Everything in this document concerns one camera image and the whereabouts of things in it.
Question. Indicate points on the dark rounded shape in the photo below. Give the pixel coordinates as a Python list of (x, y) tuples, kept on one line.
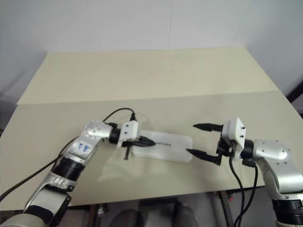
[(185, 216)]

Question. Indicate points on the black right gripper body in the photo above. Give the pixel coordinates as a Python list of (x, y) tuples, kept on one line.
[(225, 149)]

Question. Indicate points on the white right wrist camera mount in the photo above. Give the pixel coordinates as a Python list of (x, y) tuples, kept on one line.
[(236, 132)]

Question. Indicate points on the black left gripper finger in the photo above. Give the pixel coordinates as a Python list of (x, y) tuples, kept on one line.
[(145, 140), (127, 152)]

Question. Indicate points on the white handwritten label sticker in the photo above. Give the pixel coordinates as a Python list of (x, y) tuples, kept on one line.
[(84, 149)]

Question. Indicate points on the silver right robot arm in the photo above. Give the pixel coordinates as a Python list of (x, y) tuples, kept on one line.
[(272, 151)]

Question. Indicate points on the white plastic pencil case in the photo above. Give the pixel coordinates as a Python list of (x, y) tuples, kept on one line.
[(170, 151)]

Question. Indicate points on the small red object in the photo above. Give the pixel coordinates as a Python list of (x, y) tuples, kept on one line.
[(230, 199)]

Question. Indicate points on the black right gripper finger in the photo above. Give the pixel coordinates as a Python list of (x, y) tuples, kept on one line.
[(203, 155), (208, 127)]

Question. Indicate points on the metal table leg frame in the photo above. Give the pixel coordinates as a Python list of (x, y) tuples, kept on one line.
[(100, 210), (222, 208)]

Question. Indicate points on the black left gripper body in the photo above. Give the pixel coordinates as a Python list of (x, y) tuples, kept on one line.
[(132, 143)]

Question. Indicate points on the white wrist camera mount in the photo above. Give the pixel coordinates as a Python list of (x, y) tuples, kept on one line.
[(236, 132), (129, 130)]

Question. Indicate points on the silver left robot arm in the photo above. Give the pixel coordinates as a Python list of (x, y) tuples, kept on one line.
[(94, 130)]

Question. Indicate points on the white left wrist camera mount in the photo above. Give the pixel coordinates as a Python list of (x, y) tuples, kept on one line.
[(129, 130)]

